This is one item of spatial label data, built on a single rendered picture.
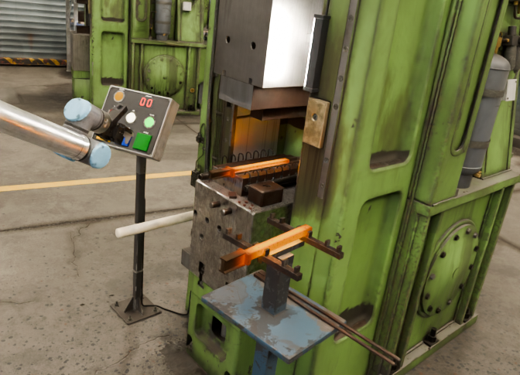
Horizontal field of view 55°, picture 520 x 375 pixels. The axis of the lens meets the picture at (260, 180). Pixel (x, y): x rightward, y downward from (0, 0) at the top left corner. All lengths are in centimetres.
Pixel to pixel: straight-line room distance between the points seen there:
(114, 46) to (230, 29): 477
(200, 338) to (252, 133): 98
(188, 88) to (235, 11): 490
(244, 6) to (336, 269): 104
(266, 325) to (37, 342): 139
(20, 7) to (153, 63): 351
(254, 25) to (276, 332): 106
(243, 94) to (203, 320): 110
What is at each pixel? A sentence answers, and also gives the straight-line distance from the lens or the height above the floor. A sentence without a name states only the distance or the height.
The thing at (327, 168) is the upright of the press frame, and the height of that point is 112.
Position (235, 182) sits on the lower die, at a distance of 204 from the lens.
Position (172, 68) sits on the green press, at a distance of 673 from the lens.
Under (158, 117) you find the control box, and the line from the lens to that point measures 230.
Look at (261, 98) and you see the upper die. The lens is 194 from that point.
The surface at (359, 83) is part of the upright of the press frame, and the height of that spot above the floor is 144.
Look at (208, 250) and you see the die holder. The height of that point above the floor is 63.
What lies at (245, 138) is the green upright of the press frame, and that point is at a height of 106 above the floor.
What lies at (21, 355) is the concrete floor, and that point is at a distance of 269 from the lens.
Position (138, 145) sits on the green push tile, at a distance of 229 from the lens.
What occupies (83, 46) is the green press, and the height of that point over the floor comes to 77.
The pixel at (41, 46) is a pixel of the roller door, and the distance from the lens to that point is 970.
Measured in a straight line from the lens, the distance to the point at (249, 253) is 147.
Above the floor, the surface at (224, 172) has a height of 100.
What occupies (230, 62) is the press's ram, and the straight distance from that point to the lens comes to 200.
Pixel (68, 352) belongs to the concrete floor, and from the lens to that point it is 266.
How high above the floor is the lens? 170
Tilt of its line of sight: 21 degrees down
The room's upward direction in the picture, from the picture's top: 7 degrees clockwise
